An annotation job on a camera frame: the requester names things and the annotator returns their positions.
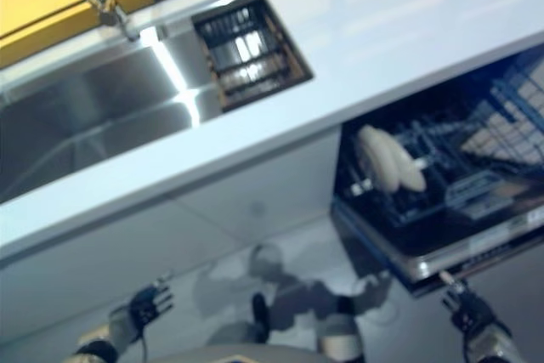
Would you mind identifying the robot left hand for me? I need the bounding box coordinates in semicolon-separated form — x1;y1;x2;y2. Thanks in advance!
127;273;176;331

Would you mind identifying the black robot left foot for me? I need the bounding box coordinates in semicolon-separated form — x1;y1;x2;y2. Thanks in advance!
250;292;271;345

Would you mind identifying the white cabinet door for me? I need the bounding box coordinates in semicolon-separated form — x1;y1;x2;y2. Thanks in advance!
0;192;252;355
169;127;343;249

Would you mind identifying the cream round plate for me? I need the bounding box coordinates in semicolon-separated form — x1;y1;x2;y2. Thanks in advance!
384;133;428;193
356;124;405;193

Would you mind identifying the white robot right leg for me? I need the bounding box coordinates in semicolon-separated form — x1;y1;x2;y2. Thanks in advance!
316;314;365;362

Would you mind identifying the black robot right foot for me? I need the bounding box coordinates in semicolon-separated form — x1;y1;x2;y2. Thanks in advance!
335;294;356;317

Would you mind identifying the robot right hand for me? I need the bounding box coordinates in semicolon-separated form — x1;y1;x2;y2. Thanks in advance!
439;269;513;337

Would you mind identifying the wire dishwasher rack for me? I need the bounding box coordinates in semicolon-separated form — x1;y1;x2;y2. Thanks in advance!
343;56;544;228

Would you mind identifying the stainless steel sink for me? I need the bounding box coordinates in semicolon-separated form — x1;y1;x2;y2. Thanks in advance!
0;0;318;205

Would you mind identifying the grey robot torso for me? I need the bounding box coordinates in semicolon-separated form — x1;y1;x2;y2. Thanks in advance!
146;343;366;363

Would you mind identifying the black sink dish rack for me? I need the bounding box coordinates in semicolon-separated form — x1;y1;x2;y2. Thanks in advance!
190;0;314;111

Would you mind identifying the black robot foot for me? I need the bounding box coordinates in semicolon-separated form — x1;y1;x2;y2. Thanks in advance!
250;292;271;345
335;294;356;317

